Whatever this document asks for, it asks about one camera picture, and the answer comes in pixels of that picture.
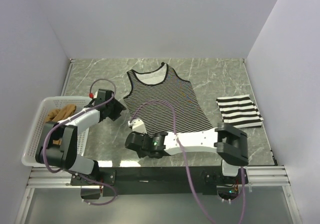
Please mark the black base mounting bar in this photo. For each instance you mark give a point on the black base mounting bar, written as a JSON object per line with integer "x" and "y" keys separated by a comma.
{"x": 167, "y": 180}

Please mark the thin-striped black white tank top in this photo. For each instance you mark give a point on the thin-striped black white tank top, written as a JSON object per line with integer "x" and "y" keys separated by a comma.
{"x": 165, "y": 102}

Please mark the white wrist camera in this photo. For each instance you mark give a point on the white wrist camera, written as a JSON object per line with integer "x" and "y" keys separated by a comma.
{"x": 137, "y": 125}
{"x": 93, "y": 95}

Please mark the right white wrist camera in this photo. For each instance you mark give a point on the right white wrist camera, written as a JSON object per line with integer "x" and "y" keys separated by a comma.
{"x": 137, "y": 125}

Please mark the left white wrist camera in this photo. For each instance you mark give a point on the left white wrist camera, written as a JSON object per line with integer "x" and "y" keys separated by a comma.
{"x": 93, "y": 95}

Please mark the aluminium frame rail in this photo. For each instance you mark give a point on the aluminium frame rail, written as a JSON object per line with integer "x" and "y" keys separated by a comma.
{"x": 258, "y": 176}

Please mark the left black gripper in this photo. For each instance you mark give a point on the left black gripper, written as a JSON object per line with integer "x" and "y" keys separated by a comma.
{"x": 119, "y": 108}

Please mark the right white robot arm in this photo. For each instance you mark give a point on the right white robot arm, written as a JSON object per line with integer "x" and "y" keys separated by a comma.
{"x": 229, "y": 142}

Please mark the wide-striped black white tank top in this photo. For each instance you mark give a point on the wide-striped black white tank top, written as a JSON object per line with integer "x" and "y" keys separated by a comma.
{"x": 239, "y": 111}

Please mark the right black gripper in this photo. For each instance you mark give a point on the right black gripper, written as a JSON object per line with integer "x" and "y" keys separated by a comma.
{"x": 141, "y": 154}

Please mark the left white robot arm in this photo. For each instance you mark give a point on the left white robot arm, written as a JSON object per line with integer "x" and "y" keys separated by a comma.
{"x": 58, "y": 144}

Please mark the tan tank top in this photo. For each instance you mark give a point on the tan tank top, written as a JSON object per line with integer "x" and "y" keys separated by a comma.
{"x": 56, "y": 115}

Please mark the white plastic basket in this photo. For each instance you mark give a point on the white plastic basket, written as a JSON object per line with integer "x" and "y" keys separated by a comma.
{"x": 48, "y": 104}

